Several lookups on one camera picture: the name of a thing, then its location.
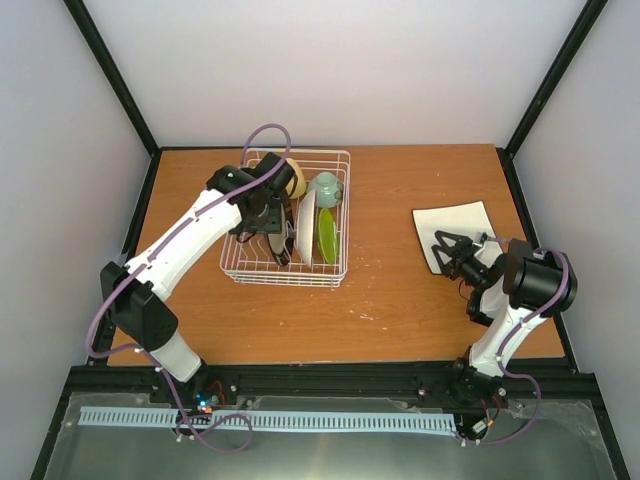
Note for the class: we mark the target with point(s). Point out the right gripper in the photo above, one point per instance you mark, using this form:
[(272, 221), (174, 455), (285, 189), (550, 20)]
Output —
[(463, 245)]

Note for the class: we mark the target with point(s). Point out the white square plate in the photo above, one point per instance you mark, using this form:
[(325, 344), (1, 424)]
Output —
[(470, 220)]

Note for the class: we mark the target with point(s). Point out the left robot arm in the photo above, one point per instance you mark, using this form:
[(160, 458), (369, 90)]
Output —
[(236, 201)]

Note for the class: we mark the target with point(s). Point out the white wire dish rack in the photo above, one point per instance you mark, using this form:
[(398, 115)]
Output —
[(247, 259)]

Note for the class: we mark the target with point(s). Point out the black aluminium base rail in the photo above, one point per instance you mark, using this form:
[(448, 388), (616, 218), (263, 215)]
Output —
[(432, 383)]

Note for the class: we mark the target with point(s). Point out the lime green plate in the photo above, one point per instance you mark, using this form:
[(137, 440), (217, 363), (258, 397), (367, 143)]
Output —
[(327, 236)]

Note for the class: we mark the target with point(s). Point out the black frame post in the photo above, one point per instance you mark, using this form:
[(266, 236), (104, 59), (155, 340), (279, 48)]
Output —
[(574, 40), (95, 42)]

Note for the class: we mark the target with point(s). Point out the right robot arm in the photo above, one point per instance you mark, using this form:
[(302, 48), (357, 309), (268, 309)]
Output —
[(518, 292)]

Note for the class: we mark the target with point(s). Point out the metal floor sheet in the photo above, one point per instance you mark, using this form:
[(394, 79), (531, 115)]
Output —
[(547, 440)]

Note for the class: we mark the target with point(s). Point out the light blue cable duct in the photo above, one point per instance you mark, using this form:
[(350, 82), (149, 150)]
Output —
[(274, 421)]

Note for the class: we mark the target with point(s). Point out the black round plate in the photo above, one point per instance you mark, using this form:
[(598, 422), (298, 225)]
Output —
[(281, 245)]

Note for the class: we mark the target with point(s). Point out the right black frame post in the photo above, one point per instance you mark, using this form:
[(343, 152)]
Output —
[(574, 40)]

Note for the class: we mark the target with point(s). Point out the orange rimmed floral plate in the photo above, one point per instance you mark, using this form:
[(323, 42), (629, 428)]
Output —
[(305, 227)]

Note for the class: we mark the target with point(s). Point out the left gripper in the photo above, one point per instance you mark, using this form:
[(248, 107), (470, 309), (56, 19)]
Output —
[(273, 223)]

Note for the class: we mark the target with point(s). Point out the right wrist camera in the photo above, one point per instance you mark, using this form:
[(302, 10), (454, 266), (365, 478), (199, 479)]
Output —
[(481, 239)]

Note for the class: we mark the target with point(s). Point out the yellow mug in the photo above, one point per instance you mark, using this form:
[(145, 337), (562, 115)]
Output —
[(297, 185)]

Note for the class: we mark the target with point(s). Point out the light green floral bowl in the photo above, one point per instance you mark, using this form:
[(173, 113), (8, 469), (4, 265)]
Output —
[(328, 189)]

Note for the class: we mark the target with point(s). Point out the left black frame post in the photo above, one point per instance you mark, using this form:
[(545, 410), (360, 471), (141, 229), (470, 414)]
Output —
[(95, 42)]

